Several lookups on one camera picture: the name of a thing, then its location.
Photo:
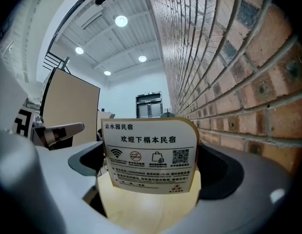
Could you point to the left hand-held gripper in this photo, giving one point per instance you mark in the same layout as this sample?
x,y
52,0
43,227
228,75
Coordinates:
x,y
24,123

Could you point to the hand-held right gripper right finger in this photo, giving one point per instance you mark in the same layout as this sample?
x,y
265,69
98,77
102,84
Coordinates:
x,y
221,174

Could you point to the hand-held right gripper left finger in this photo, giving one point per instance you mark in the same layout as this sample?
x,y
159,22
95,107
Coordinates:
x,y
85,160

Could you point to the white table card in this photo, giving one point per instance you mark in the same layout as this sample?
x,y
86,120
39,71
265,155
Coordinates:
x,y
150,155

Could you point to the brown partition panel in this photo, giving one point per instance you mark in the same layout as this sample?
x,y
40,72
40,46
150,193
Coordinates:
x,y
70,106

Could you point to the round ceiling light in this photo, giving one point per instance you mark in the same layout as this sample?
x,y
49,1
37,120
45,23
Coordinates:
x,y
79,50
107,72
121,20
142,58

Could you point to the black metal railing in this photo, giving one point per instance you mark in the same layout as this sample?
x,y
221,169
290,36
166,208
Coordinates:
x,y
55,62

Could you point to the light wooden table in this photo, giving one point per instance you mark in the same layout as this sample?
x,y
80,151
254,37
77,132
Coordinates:
x,y
146,208

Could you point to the metal framed glass door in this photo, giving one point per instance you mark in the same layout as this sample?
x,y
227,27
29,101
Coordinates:
x,y
149,105

